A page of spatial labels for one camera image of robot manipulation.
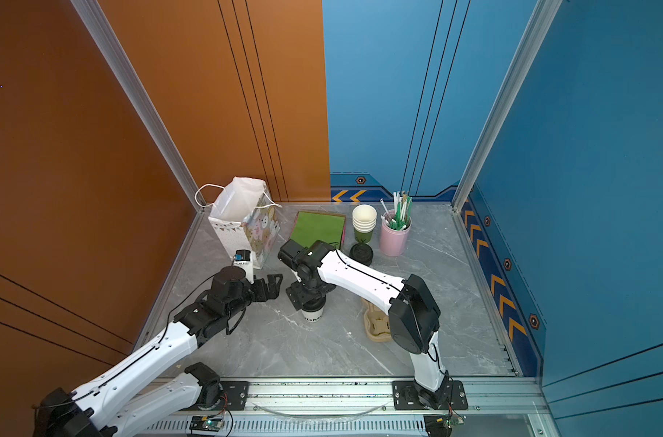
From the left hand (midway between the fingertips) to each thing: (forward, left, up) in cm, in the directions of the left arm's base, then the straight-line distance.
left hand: (272, 273), depth 81 cm
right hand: (-6, -11, -5) cm, 13 cm away
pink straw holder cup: (+19, -40, -9) cm, 45 cm away
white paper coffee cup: (-9, -12, -8) cm, 17 cm away
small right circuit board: (-35, -47, -15) cm, 61 cm away
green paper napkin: (+28, -8, -12) cm, 31 cm away
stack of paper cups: (+25, -29, -3) cm, 39 cm away
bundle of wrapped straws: (+23, -42, +4) cm, 48 cm away
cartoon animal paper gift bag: (+13, +8, +11) cm, 19 cm away
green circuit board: (-36, +15, -16) cm, 42 cm away
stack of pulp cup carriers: (-10, -32, -13) cm, 36 cm away
